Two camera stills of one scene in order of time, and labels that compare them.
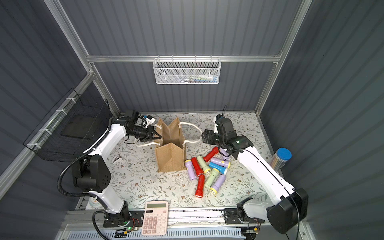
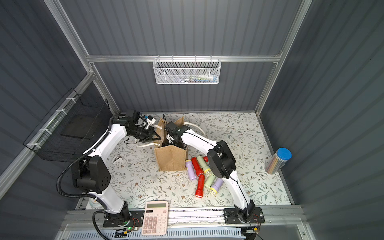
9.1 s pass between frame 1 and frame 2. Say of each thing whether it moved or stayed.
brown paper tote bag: stayed
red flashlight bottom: stayed
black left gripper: stayed
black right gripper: moved
